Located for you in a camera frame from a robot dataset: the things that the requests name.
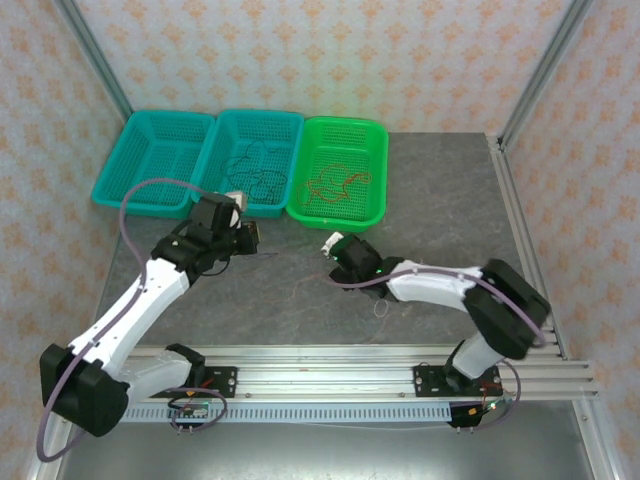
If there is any thin white cable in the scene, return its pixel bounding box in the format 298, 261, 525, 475
249, 249, 391, 319

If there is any cable bundle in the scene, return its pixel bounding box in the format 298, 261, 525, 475
223, 139, 291, 206

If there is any thin red cable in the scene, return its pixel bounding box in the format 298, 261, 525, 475
296, 164, 374, 206

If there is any teal plastic basket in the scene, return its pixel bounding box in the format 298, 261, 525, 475
90, 109, 217, 220
190, 108, 305, 220

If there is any green plastic basket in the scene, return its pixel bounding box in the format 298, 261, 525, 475
285, 115, 390, 234

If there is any small controller board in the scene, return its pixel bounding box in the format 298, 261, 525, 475
167, 397, 211, 421
462, 397, 510, 421

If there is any grey metal lower shelf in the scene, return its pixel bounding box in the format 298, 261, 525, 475
29, 419, 619, 480

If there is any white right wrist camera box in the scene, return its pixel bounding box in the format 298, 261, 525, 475
322, 231, 347, 256

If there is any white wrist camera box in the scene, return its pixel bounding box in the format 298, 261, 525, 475
322, 231, 347, 256
224, 189, 250, 226

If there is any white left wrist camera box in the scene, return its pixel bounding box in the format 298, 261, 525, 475
224, 189, 250, 226

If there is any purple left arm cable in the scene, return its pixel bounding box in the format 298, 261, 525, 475
37, 178, 229, 464

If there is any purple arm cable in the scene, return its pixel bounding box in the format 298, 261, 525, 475
37, 178, 229, 464
322, 264, 549, 432

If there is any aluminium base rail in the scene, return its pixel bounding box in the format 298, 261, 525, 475
124, 343, 601, 403

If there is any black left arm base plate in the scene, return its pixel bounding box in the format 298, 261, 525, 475
164, 366, 239, 399

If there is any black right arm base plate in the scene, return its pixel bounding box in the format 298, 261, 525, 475
413, 363, 504, 399

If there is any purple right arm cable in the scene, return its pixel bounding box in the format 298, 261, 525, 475
322, 264, 549, 432

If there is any white slotted cable duct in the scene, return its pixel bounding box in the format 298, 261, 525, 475
122, 403, 454, 425

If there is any aluminium side rail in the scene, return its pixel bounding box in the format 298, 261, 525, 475
487, 133, 571, 360

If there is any aluminium frame post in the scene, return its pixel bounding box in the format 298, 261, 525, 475
52, 0, 134, 120
499, 0, 597, 151

